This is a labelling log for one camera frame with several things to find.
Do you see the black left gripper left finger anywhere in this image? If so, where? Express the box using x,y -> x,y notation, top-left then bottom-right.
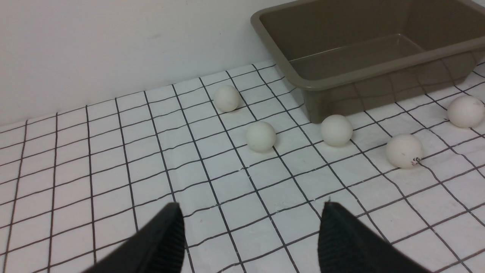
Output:
85,202 -> 186,273

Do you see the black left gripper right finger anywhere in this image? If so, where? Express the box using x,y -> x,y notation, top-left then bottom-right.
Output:
318,201 -> 428,273

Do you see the white printed ping-pong ball front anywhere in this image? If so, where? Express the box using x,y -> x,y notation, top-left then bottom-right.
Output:
386,134 -> 424,169

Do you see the white printed ping-pong ball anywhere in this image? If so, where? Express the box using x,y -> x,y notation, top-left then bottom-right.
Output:
386,134 -> 424,169
447,96 -> 485,128

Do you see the white checkered tablecloth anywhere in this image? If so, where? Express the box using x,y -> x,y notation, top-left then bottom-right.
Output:
0,61 -> 484,273

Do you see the olive green plastic bin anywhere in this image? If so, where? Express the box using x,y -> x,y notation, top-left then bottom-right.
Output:
250,0 -> 485,123

